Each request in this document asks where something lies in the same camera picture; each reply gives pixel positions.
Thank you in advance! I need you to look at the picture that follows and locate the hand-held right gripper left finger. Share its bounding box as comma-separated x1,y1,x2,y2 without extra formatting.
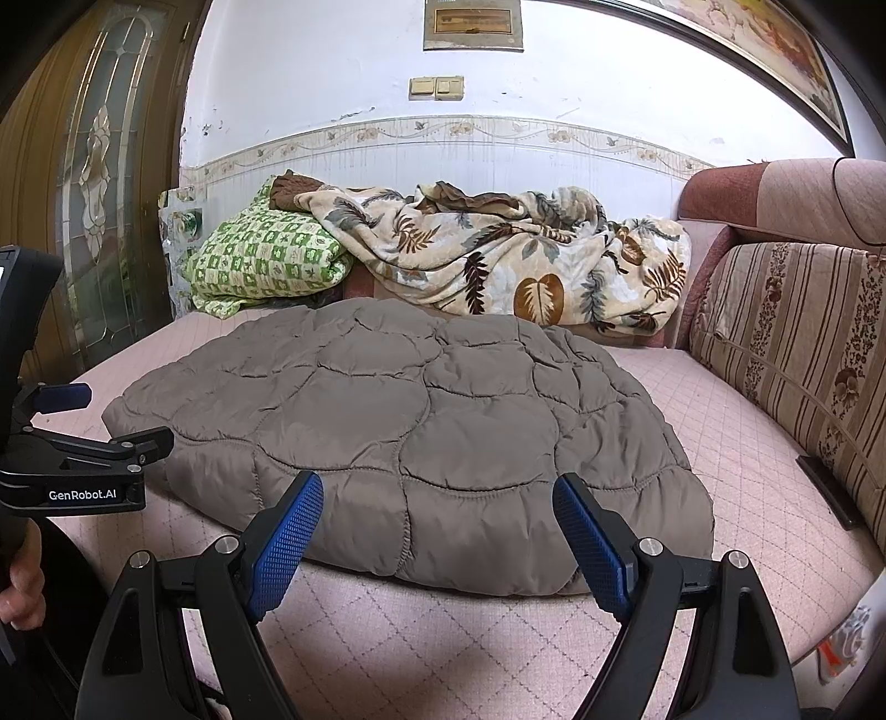
73,471,325,720

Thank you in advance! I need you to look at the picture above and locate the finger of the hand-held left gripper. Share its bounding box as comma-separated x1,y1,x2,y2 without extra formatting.
0,425,174,480
12,383,93,436

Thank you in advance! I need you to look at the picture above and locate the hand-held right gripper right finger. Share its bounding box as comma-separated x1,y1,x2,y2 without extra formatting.
552,472,804,720

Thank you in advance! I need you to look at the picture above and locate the grey puffer jacket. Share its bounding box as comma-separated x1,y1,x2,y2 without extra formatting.
101,297,715,598

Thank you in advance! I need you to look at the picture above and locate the person's left hand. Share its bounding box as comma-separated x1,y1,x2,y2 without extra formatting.
0,533,47,629

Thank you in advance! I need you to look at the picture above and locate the plastic-wrapped package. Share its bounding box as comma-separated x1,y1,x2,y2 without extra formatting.
158,183,209,320

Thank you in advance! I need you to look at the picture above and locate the wooden door with glass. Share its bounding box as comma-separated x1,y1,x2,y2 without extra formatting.
0,0,215,389

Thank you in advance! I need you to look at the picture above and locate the green patterned pillow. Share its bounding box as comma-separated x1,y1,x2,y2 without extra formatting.
183,173,354,320

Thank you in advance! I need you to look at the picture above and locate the flat black object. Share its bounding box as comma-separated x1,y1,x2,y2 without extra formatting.
796,455,861,531

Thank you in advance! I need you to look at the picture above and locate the brown pillow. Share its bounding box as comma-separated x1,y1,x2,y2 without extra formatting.
342,265,444,312

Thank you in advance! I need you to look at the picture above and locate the white orange object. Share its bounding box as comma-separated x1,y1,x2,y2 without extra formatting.
815,604,874,686

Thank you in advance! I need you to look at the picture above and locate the striped sofa back cushion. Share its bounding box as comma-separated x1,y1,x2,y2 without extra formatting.
688,241,886,527

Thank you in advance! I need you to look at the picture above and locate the leaf-print blanket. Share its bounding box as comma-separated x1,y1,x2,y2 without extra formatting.
270,173,693,337

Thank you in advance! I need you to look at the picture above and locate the metal wall panel box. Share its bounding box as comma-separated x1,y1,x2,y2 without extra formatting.
422,0,525,53

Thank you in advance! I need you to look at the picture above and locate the framed wall painting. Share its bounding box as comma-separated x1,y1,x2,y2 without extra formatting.
654,0,854,150

